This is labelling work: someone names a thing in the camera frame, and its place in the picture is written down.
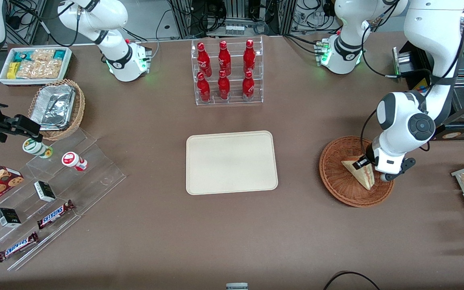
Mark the aluminium foil container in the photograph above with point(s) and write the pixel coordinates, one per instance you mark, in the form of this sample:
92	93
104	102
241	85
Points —
52	104

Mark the clear acrylic bottle rack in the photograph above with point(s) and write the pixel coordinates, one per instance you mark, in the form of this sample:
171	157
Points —
214	100

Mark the beige rectangular tray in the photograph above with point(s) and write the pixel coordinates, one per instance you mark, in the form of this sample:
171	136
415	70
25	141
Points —
232	161

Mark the black food warmer appliance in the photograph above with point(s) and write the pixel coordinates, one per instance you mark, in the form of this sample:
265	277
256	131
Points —
413	64

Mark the yellow snack packet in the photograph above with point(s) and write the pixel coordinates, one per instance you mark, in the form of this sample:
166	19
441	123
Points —
12	70

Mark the white snack box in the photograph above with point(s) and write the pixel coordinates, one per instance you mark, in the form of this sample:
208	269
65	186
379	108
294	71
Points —
3	76

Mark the red white yogurt bottle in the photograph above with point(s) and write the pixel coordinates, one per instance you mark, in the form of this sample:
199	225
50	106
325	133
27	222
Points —
71	159

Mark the teal snack packet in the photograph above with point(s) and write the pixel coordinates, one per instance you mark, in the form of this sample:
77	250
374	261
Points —
22	56
59	54

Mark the triangle sandwich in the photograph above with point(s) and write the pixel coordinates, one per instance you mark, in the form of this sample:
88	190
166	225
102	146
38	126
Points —
363	177

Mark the aluminium frame rack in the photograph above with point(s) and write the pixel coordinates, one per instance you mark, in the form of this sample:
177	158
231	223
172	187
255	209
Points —
181	20

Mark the green white yogurt bottle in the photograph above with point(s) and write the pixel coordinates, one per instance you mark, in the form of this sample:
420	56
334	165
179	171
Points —
34	147

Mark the wicker basket holding foil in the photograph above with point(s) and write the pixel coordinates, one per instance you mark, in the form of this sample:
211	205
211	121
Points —
79	108

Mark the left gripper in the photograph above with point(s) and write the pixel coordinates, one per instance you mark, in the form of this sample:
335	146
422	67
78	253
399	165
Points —
369	155

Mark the clear cracker bag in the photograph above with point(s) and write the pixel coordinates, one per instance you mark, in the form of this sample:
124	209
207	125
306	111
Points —
42	54
38	69

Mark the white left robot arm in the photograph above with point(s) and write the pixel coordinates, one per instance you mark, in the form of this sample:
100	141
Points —
429	24

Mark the round brown wicker basket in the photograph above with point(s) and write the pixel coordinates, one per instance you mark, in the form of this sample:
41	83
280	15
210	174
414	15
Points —
336	181

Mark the clear acrylic step display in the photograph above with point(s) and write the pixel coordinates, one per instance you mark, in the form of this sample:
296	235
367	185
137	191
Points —
95	169

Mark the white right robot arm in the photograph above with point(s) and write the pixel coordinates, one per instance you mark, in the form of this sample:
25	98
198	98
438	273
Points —
115	60

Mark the red cola bottle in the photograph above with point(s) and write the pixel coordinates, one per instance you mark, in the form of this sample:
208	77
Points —
224	86
204	60
204	89
249	56
248	86
224	58

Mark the white power strip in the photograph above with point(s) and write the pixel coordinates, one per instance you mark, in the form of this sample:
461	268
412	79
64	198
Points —
234	29

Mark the small grey device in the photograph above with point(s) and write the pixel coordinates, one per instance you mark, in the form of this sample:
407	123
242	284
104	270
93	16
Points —
237	286

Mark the snickers chocolate bar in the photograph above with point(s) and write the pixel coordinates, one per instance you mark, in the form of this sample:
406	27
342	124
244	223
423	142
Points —
54	214
17	247

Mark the small black box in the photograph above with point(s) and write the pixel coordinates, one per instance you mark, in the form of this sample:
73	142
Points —
8	217
44	191

